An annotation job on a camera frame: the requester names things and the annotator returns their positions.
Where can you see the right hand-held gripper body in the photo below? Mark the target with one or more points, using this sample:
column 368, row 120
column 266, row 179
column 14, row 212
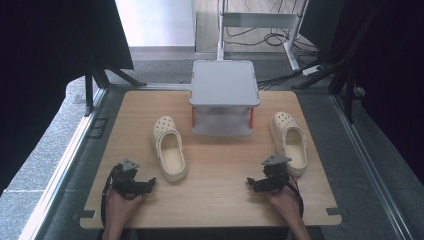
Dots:
column 276, row 176

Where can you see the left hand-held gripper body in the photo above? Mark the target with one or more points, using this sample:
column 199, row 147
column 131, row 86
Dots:
column 125, row 181

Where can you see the person's left hand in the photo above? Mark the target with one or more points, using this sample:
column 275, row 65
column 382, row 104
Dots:
column 120, row 208

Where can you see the person's right hand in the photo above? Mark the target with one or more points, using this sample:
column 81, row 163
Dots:
column 285, row 203

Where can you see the cream clog shoe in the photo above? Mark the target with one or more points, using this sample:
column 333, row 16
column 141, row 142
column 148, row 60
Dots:
column 170, row 150
column 289, row 141

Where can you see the black tape patch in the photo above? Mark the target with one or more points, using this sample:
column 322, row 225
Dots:
column 87, row 214
column 333, row 211

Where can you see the grey two-tier shoe rack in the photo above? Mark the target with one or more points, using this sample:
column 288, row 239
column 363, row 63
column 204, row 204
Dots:
column 224, row 83

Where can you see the black tripod stand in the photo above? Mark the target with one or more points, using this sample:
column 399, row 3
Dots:
column 100, row 75
column 343, row 76

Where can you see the white power strip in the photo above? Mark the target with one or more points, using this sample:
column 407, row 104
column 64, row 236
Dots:
column 311, row 70

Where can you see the black curtain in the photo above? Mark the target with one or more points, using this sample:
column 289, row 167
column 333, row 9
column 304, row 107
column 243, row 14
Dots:
column 50, row 50
column 393, row 66

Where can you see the white metal stand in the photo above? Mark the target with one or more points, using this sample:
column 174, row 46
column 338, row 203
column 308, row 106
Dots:
column 258, row 20

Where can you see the aluminium frame rail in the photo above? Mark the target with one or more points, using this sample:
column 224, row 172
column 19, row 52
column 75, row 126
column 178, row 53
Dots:
column 370, row 160
column 63, row 160

